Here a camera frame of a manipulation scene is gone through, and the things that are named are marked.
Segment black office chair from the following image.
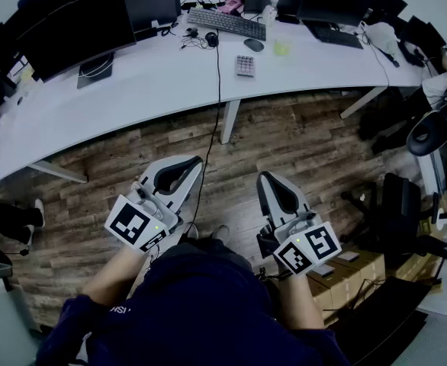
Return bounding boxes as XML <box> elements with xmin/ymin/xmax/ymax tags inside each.
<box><xmin>406</xmin><ymin>108</ymin><xmax>447</xmax><ymax>158</ymax></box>
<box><xmin>339</xmin><ymin>172</ymin><xmax>447</xmax><ymax>270</ymax></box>

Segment long black mouse cable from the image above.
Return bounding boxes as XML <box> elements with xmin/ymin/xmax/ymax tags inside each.
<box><xmin>187</xmin><ymin>28</ymin><xmax>223</xmax><ymax>239</ymax></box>

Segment person's black trousers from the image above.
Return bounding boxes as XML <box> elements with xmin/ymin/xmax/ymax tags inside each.
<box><xmin>158</xmin><ymin>236</ymin><xmax>255</xmax><ymax>278</ymax></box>

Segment person's left shoe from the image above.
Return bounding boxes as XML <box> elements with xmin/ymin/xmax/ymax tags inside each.
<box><xmin>181</xmin><ymin>222</ymin><xmax>200</xmax><ymax>242</ymax></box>

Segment thin black tangled cable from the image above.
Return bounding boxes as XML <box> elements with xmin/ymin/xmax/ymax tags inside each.
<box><xmin>180</xmin><ymin>34</ymin><xmax>209</xmax><ymax>51</ymax></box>

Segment black wrist strap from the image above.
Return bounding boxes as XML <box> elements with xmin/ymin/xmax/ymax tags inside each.
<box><xmin>256</xmin><ymin>265</ymin><xmax>293</xmax><ymax>281</ymax></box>

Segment green cup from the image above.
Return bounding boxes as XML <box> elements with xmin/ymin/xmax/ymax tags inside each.
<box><xmin>272</xmin><ymin>38</ymin><xmax>291</xmax><ymax>57</ymax></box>

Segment person's right forearm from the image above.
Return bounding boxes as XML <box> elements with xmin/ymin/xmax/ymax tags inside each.
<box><xmin>276</xmin><ymin>267</ymin><xmax>326</xmax><ymax>331</ymax></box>

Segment person's left forearm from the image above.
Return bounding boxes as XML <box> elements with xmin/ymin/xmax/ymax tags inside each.
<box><xmin>81</xmin><ymin>242</ymin><xmax>152</xmax><ymax>308</ymax></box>

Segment purple-keyed numeric keypad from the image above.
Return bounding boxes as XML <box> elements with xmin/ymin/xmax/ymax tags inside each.
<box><xmin>235</xmin><ymin>54</ymin><xmax>256</xmax><ymax>79</ymax></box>

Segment person's right shoe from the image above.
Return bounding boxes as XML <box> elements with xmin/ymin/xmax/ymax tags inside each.
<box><xmin>211</xmin><ymin>225</ymin><xmax>230</xmax><ymax>243</ymax></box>

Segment short black keyboard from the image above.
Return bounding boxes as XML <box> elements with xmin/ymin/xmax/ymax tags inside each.
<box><xmin>303</xmin><ymin>20</ymin><xmax>365</xmax><ymax>50</ymax></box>

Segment flat black wireless mouse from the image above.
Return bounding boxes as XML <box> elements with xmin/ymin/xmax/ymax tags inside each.
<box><xmin>243</xmin><ymin>37</ymin><xmax>265</xmax><ymax>53</ymax></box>

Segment person's shoe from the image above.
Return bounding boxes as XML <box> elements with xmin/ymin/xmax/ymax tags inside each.
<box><xmin>211</xmin><ymin>225</ymin><xmax>230</xmax><ymax>243</ymax></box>
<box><xmin>181</xmin><ymin>222</ymin><xmax>200</xmax><ymax>242</ymax></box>

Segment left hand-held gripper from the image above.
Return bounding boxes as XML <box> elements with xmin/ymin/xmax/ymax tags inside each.
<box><xmin>105</xmin><ymin>155</ymin><xmax>204</xmax><ymax>253</ymax></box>

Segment white plastic bag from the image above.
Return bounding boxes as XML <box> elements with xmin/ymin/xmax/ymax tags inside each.
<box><xmin>360</xmin><ymin>21</ymin><xmax>400</xmax><ymax>55</ymax></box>

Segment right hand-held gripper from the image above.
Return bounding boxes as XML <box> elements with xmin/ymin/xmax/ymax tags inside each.
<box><xmin>256</xmin><ymin>172</ymin><xmax>342</xmax><ymax>278</ymax></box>

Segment white desk leg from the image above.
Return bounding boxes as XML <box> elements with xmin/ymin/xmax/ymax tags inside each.
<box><xmin>27</xmin><ymin>160</ymin><xmax>89</xmax><ymax>185</ymax></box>
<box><xmin>339</xmin><ymin>85</ymin><xmax>388</xmax><ymax>120</ymax></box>
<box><xmin>220</xmin><ymin>99</ymin><xmax>242</xmax><ymax>145</ymax></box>

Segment pink pouch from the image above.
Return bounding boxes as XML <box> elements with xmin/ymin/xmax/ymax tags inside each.
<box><xmin>217</xmin><ymin>0</ymin><xmax>243</xmax><ymax>14</ymax></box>

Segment clear plastic bottle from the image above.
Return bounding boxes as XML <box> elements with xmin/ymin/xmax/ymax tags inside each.
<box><xmin>261</xmin><ymin>0</ymin><xmax>281</xmax><ymax>28</ymax></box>

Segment long black keyboard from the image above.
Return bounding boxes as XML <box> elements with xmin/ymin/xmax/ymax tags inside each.
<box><xmin>187</xmin><ymin>7</ymin><xmax>267</xmax><ymax>42</ymax></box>

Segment black flat case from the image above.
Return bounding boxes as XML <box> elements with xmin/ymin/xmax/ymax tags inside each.
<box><xmin>324</xmin><ymin>276</ymin><xmax>433</xmax><ymax>366</ymax></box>

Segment person's dark blue sweatshirt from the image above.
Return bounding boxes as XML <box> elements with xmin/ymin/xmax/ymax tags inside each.
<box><xmin>36</xmin><ymin>242</ymin><xmax>350</xmax><ymax>366</ymax></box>

